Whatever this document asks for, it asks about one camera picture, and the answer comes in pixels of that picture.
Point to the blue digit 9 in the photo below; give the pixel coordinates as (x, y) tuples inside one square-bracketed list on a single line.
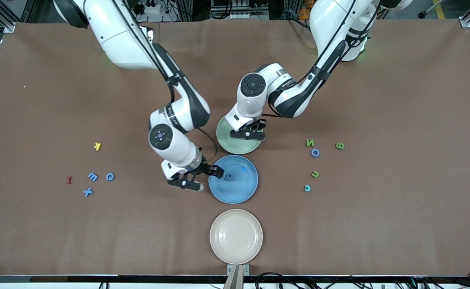
[(228, 177)]

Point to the green letter N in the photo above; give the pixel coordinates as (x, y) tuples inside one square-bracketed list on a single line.
[(310, 142)]

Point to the blue letter O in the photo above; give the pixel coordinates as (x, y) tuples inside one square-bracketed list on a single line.
[(312, 152)]

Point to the blue letter C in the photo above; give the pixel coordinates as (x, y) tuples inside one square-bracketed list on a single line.
[(107, 176)]

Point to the green letter U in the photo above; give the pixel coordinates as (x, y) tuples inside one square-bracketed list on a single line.
[(313, 174)]

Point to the green letter B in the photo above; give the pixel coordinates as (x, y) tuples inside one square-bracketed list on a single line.
[(340, 146)]

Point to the blue letter E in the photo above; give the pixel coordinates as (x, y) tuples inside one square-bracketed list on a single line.
[(92, 176)]

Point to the blue letter X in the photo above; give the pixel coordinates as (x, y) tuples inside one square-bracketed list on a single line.
[(88, 192)]

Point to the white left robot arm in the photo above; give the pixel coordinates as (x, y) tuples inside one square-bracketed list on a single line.
[(331, 24)]

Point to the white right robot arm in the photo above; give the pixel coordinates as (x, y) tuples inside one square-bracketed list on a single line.
[(118, 36)]

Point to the green plate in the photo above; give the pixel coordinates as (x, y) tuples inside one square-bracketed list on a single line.
[(234, 146)]

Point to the blue plate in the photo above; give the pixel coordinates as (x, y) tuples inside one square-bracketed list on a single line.
[(243, 194)]

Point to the beige plate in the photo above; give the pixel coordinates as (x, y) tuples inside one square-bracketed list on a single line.
[(236, 237)]

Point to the brown table cover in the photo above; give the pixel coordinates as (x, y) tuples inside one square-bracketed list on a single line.
[(138, 241)]

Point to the yellow letter K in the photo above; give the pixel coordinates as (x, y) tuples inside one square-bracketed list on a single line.
[(97, 146)]

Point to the red letter I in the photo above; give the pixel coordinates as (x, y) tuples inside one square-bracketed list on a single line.
[(69, 180)]

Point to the white power strip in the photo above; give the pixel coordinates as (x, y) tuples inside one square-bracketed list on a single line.
[(150, 8), (241, 16)]

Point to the orange bags pile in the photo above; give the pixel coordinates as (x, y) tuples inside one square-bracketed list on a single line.
[(304, 4)]

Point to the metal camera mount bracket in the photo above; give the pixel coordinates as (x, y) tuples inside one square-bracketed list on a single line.
[(237, 277)]

